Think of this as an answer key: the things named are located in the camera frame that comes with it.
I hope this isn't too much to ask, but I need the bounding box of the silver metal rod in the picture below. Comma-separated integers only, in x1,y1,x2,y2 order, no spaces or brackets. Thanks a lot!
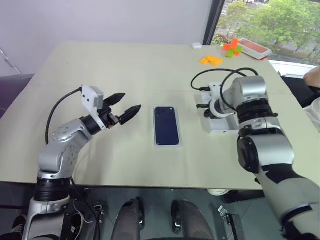
0,47,23,76

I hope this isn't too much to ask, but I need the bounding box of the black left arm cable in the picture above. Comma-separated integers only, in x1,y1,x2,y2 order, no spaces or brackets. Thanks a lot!
44,86,85,146

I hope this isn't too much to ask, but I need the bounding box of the red and black shoe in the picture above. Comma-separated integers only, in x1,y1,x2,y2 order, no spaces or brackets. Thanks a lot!
10,214,29,240

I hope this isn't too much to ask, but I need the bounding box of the yellow-orange toy block cluster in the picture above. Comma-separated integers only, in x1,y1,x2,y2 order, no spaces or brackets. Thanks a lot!
199,55,224,67

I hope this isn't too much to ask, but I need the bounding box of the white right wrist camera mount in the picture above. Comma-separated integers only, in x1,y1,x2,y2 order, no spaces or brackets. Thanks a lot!
208,81,223,101

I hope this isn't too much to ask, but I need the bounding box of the white shoe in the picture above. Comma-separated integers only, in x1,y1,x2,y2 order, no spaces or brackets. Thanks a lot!
207,188,231,197

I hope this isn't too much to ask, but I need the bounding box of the black window frame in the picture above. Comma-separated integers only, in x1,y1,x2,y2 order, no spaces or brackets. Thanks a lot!
203,0,226,46

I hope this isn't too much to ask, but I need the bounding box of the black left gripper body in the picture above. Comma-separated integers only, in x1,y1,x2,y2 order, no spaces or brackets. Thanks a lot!
99,103,121,130

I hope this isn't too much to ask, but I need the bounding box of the red and white box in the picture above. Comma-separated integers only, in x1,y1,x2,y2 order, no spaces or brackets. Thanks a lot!
237,38,273,61

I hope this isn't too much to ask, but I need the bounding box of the metal strap buckle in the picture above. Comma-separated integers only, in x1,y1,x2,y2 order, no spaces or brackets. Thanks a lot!
92,204,105,225
217,205,230,221

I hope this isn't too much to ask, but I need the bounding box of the dark blue smartphone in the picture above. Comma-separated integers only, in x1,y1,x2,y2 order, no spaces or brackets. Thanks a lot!
154,106,181,146

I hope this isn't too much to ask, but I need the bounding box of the orange toy block piece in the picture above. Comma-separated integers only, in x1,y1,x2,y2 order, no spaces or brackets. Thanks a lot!
223,38,243,54

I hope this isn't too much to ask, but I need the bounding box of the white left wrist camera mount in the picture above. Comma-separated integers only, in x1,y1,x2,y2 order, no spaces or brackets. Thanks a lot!
80,85,105,131

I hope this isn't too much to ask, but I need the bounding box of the green toy block piece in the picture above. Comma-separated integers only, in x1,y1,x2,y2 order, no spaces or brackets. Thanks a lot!
225,48,242,59

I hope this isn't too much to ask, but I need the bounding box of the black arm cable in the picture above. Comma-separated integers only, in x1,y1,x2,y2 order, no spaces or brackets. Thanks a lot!
44,86,85,146
190,68,260,111

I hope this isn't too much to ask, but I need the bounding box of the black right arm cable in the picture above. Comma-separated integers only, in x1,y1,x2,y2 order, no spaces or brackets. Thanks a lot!
190,68,260,111

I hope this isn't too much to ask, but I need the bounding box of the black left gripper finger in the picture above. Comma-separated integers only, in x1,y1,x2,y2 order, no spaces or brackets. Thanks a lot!
117,104,143,126
103,92,127,107

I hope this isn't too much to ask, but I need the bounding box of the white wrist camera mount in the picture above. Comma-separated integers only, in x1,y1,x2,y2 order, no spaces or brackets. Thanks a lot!
208,81,223,101
80,85,105,131

